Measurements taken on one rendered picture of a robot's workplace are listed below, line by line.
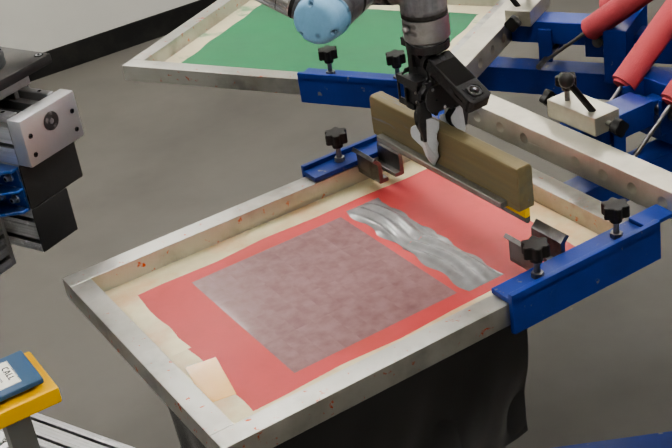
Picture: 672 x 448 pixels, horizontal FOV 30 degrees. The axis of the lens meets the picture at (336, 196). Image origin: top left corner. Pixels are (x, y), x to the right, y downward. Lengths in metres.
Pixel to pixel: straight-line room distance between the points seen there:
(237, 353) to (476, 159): 0.48
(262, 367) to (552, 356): 1.66
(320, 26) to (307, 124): 3.01
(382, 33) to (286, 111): 2.05
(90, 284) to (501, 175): 0.70
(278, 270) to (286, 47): 1.01
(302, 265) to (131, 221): 2.36
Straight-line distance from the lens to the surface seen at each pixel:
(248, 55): 3.00
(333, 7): 1.86
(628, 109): 2.31
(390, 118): 2.18
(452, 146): 2.04
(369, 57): 2.87
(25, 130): 2.22
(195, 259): 2.18
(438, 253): 2.07
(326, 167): 2.30
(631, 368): 3.38
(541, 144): 2.25
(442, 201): 2.23
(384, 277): 2.04
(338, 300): 2.00
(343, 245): 2.14
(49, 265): 4.29
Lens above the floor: 2.04
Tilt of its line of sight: 28 degrees down
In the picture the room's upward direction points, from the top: 9 degrees counter-clockwise
